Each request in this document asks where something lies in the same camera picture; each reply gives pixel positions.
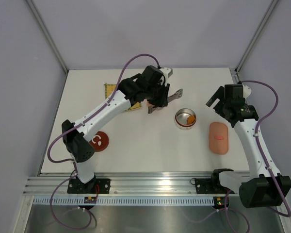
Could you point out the white slotted cable duct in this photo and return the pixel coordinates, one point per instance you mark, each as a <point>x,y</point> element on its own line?
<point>125,201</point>

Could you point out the yellow bamboo mat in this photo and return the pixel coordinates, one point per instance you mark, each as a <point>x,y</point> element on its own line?
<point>109,88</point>

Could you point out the pink lunch box lid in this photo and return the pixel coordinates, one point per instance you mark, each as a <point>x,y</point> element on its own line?
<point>218,138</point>

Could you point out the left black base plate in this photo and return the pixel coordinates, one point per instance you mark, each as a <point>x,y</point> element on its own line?
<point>100,186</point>

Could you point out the round metal bowl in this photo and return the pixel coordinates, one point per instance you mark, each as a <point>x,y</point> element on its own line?
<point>181,116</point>

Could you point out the right aluminium frame post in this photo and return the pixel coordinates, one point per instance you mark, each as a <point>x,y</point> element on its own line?
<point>257,34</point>

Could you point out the red round bowl lid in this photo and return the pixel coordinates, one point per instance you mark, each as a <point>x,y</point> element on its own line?
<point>100,141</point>

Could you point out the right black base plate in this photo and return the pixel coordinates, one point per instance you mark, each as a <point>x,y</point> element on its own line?
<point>210,186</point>

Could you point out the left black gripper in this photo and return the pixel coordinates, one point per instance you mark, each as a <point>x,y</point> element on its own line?
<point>162,101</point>

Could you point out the aluminium frame post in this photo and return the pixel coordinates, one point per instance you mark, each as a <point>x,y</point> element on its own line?
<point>46,34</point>
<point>257,34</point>

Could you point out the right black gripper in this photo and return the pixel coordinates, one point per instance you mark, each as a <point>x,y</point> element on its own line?
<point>220,94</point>

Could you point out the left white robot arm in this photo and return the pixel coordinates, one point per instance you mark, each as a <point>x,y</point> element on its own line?
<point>76,135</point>

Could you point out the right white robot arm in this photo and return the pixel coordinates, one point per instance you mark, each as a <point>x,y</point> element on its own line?
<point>266,187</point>

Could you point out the orange fried food piece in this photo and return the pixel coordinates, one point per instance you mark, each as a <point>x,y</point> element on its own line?
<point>190,120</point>

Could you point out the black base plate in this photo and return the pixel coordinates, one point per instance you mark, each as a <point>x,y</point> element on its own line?
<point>100,186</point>
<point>210,186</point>

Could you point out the left aluminium frame post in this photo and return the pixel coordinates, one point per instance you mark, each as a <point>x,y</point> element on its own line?
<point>46,34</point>

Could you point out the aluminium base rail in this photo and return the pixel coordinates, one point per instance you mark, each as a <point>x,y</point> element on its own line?
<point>125,183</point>

